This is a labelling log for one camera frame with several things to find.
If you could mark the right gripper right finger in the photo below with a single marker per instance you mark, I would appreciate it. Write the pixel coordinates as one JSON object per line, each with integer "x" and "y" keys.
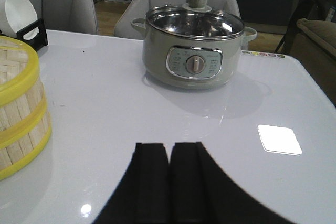
{"x": 201, "y": 192}

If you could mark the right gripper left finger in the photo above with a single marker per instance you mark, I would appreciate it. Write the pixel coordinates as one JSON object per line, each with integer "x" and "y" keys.
{"x": 142, "y": 195}

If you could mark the bamboo steamer drawer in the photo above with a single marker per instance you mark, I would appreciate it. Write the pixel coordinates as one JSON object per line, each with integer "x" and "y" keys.
{"x": 21, "y": 145}
{"x": 23, "y": 114}

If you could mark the woven bamboo steamer lid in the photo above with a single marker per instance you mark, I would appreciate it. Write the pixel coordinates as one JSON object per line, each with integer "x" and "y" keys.
{"x": 19, "y": 68}

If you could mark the grey electric cooking pot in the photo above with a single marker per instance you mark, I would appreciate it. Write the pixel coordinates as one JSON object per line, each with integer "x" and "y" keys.
{"x": 190, "y": 63}

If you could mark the glass pot lid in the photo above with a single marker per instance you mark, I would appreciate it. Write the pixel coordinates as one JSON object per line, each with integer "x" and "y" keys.
{"x": 188, "y": 21}

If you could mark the black bowl rack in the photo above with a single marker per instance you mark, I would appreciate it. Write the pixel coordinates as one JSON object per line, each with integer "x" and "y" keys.
{"x": 34, "y": 34}

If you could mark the olive sofa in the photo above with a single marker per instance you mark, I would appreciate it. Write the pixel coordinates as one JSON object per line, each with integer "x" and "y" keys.
{"x": 314, "y": 48}

